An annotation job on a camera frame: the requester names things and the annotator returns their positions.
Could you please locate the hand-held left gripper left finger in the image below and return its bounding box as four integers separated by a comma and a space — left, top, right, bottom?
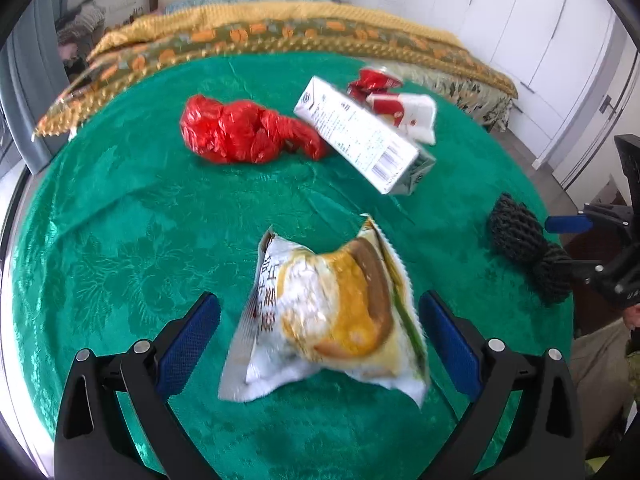
52, 291, 222, 480

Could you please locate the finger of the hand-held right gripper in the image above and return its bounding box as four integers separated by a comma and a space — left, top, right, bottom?
561, 254, 634, 296
545, 203, 639, 235

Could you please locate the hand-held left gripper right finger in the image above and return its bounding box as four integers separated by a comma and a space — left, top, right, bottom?
418, 290, 586, 480

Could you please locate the black foam fruit net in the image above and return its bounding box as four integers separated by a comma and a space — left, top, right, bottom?
489, 192, 575, 307

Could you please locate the bread wrapper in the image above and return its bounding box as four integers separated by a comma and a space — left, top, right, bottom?
218, 214, 431, 409

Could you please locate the red and white paper cup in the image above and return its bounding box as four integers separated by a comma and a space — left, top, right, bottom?
365, 92, 439, 146

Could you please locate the red plastic bag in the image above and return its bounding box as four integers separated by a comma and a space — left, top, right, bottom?
180, 94, 332, 165

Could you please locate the white milk carton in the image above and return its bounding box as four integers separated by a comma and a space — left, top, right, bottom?
293, 76, 437, 196

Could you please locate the red drink can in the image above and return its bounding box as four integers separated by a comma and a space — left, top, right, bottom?
346, 66, 404, 104

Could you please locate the green patterned tablecloth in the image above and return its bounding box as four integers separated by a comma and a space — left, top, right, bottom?
10, 52, 576, 480

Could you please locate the white door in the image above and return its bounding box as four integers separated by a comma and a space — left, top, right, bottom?
550, 10, 640, 192

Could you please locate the leaf print bed sheet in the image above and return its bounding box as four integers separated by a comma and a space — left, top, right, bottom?
400, 62, 514, 134

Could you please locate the white wardrobe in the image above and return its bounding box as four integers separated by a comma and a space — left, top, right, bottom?
345, 0, 617, 171

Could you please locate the grey-blue curtain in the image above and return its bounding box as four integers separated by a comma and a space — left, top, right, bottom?
0, 0, 68, 173

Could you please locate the orange floral quilt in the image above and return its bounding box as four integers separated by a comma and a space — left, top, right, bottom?
32, 17, 519, 142

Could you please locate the wooden bed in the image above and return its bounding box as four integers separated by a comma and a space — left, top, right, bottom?
32, 0, 519, 142

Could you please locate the pile of clothes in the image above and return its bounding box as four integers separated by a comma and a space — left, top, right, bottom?
54, 0, 107, 62

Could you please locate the yellow dotted blanket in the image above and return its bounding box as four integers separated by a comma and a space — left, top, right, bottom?
90, 2, 462, 61

